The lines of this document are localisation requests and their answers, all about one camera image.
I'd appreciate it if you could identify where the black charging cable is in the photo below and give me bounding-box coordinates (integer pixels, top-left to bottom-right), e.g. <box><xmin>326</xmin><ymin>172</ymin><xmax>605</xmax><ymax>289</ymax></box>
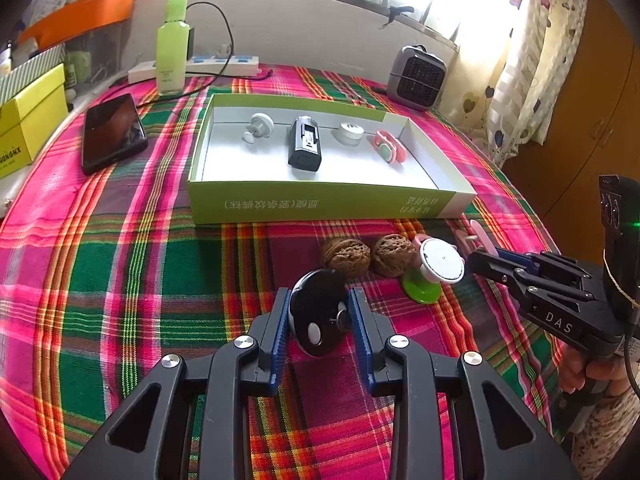
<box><xmin>135</xmin><ymin>1</ymin><xmax>273</xmax><ymax>108</ymax></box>

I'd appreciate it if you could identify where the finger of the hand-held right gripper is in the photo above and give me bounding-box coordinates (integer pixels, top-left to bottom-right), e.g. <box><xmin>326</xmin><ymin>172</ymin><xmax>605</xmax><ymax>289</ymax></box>
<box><xmin>466</xmin><ymin>250</ymin><xmax>598</xmax><ymax>313</ymax></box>
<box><xmin>492</xmin><ymin>249</ymin><xmax>591</xmax><ymax>284</ymax></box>

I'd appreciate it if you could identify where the person's right hand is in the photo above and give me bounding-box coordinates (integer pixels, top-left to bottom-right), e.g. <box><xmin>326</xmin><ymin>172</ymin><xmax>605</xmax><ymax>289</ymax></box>
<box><xmin>557</xmin><ymin>346</ymin><xmax>636</xmax><ymax>398</ymax></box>

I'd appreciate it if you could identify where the clear plastic tank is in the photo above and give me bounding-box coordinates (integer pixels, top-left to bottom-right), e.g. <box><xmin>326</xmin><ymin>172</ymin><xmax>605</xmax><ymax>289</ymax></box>
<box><xmin>65</xmin><ymin>25</ymin><xmax>136</xmax><ymax>91</ymax></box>

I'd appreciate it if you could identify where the person's right forearm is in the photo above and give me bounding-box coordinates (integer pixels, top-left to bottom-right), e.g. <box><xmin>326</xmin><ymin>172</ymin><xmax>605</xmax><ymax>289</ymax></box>
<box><xmin>570</xmin><ymin>390</ymin><xmax>640</xmax><ymax>480</ymax></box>

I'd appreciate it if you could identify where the light green bottle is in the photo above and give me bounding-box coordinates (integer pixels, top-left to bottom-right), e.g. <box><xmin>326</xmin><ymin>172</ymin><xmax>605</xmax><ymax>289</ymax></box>
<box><xmin>155</xmin><ymin>0</ymin><xmax>192</xmax><ymax>97</ymax></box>

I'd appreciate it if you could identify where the green white striped box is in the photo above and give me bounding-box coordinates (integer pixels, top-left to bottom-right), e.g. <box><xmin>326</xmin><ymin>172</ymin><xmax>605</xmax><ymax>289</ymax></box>
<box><xmin>0</xmin><ymin>42</ymin><xmax>66</xmax><ymax>93</ymax></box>

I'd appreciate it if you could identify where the white green suction mount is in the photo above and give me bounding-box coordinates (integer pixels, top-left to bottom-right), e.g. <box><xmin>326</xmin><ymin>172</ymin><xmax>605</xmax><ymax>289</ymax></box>
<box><xmin>401</xmin><ymin>237</ymin><xmax>467</xmax><ymax>304</ymax></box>

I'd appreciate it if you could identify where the pink green plaid blanket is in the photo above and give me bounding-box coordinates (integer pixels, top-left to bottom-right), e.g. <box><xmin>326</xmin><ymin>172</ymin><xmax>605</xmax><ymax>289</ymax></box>
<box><xmin>0</xmin><ymin>62</ymin><xmax>566</xmax><ymax>480</ymax></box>

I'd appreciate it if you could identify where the black round device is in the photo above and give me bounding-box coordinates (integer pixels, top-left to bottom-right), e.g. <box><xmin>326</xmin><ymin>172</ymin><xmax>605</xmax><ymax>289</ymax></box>
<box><xmin>290</xmin><ymin>268</ymin><xmax>353</xmax><ymax>358</ymax></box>

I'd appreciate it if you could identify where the heart print curtain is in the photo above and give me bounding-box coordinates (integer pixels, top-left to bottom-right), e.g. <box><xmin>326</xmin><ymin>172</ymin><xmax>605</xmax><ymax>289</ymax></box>
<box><xmin>440</xmin><ymin>0</ymin><xmax>588</xmax><ymax>161</ymax></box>

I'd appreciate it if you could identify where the pink grey clip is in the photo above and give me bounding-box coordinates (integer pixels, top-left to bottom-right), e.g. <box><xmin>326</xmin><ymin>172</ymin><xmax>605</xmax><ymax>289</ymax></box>
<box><xmin>374</xmin><ymin>130</ymin><xmax>405</xmax><ymax>165</ymax></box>

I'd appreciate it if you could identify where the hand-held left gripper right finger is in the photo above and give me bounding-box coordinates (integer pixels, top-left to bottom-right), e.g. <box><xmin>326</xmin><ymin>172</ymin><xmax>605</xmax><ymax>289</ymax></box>
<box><xmin>348</xmin><ymin>287</ymin><xmax>578</xmax><ymax>480</ymax></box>

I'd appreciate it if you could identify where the white blue power strip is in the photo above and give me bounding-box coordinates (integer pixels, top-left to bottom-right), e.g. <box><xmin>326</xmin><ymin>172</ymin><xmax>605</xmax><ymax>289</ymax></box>
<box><xmin>127</xmin><ymin>52</ymin><xmax>261</xmax><ymax>85</ymax></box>

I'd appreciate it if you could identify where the small white jar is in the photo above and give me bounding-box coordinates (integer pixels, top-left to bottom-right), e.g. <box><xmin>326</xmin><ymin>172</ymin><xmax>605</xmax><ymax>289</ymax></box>
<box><xmin>334</xmin><ymin>122</ymin><xmax>365</xmax><ymax>147</ymax></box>

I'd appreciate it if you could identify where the yellow green shoe box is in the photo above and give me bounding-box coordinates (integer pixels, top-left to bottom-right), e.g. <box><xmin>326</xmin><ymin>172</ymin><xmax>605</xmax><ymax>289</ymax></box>
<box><xmin>0</xmin><ymin>62</ymin><xmax>69</xmax><ymax>181</ymax></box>

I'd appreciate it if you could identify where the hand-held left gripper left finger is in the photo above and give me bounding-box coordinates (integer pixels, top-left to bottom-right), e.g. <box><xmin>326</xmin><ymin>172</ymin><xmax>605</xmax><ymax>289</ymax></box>
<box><xmin>60</xmin><ymin>287</ymin><xmax>293</xmax><ymax>480</ymax></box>

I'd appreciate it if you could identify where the brown walnut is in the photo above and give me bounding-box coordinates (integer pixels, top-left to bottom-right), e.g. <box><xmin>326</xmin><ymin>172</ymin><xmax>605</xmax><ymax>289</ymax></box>
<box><xmin>320</xmin><ymin>237</ymin><xmax>372</xmax><ymax>278</ymax></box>
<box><xmin>372</xmin><ymin>233</ymin><xmax>418</xmax><ymax>277</ymax></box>

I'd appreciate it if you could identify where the small grey heater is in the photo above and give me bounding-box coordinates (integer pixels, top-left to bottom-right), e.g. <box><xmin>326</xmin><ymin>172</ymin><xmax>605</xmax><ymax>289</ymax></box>
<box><xmin>386</xmin><ymin>45</ymin><xmax>448</xmax><ymax>111</ymax></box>

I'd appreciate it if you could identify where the orange plastic container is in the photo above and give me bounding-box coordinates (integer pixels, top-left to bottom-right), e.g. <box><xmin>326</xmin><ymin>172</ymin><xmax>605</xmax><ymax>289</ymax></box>
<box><xmin>17</xmin><ymin>0</ymin><xmax>137</xmax><ymax>46</ymax></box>

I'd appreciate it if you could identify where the green white cardboard box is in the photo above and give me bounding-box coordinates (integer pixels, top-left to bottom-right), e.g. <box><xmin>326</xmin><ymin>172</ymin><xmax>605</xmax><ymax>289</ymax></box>
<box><xmin>186</xmin><ymin>92</ymin><xmax>478</xmax><ymax>225</ymax></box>

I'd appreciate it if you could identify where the black smartphone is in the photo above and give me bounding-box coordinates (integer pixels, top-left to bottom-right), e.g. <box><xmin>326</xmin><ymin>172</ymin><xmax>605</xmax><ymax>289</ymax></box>
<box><xmin>81</xmin><ymin>92</ymin><xmax>149</xmax><ymax>176</ymax></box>

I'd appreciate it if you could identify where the brown wooden cabinet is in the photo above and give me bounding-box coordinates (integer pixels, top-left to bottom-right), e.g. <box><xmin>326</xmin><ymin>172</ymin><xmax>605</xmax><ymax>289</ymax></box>
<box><xmin>500</xmin><ymin>0</ymin><xmax>640</xmax><ymax>271</ymax></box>

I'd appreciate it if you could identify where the small white knob mount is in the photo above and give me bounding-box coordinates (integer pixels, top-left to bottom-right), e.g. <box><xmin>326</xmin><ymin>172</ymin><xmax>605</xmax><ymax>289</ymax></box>
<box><xmin>243</xmin><ymin>112</ymin><xmax>275</xmax><ymax>143</ymax></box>

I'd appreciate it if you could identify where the black battery charger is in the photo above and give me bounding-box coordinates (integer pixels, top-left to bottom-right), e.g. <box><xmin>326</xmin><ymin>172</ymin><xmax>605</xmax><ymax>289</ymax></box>
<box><xmin>286</xmin><ymin>116</ymin><xmax>323</xmax><ymax>172</ymax></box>

